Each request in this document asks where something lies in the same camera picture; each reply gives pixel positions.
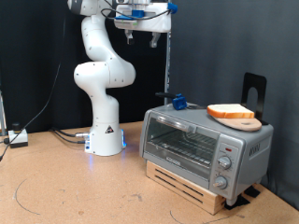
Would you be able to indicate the white power adapter box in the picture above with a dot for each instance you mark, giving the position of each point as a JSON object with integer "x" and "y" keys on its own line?
{"x": 18, "y": 137}

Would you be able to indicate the vertical aluminium pole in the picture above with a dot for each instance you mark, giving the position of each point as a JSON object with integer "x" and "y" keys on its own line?
{"x": 168, "y": 62}

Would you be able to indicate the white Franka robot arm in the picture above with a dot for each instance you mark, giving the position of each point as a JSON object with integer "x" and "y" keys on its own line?
{"x": 106, "y": 124}

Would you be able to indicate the silver toaster oven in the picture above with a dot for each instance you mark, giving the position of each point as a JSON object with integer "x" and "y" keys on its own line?
{"x": 249, "y": 161}

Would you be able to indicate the silver oven knob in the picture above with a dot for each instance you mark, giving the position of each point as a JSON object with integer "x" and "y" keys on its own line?
{"x": 224, "y": 162}
{"x": 220, "y": 182}

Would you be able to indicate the wooden slatted crate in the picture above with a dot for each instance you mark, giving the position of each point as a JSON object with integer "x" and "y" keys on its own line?
{"x": 187, "y": 193}

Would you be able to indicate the black metal bookend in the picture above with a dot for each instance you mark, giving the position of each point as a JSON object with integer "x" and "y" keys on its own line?
{"x": 249, "y": 82}

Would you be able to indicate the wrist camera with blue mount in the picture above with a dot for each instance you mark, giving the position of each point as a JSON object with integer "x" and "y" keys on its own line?
{"x": 137, "y": 13}

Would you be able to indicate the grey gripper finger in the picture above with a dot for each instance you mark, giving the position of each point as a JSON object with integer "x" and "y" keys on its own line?
{"x": 154, "y": 39}
{"x": 129, "y": 37}

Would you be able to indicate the round wooden cutting board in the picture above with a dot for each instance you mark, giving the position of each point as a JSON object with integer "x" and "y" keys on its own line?
{"x": 243, "y": 125}

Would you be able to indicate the black foam pad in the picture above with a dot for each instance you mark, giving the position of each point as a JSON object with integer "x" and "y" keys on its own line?
{"x": 236, "y": 202}
{"x": 253, "y": 191}

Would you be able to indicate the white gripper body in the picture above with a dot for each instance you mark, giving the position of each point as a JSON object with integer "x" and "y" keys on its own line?
{"x": 155, "y": 25}

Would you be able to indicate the slice of white bread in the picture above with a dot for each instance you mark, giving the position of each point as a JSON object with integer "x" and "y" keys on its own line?
{"x": 230, "y": 110}

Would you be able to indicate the thin aluminium frame post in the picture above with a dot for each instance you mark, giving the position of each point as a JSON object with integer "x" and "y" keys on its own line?
{"x": 2, "y": 115}

